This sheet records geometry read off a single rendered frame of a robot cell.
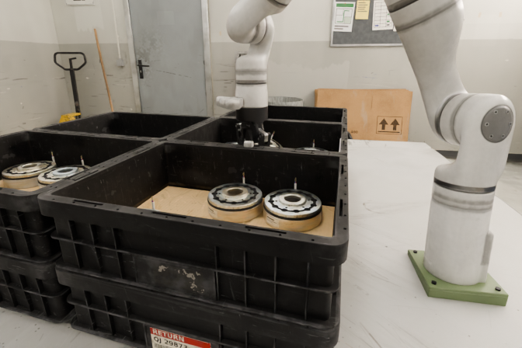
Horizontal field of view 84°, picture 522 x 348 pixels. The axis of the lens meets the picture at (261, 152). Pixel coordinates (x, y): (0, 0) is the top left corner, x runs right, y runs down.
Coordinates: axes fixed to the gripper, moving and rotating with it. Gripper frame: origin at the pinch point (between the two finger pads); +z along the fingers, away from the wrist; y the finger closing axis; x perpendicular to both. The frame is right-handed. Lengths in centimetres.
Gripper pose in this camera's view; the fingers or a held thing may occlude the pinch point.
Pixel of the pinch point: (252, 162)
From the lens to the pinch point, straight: 72.0
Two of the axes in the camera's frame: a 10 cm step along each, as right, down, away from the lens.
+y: -4.9, -2.6, 8.3
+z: 0.0, 9.6, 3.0
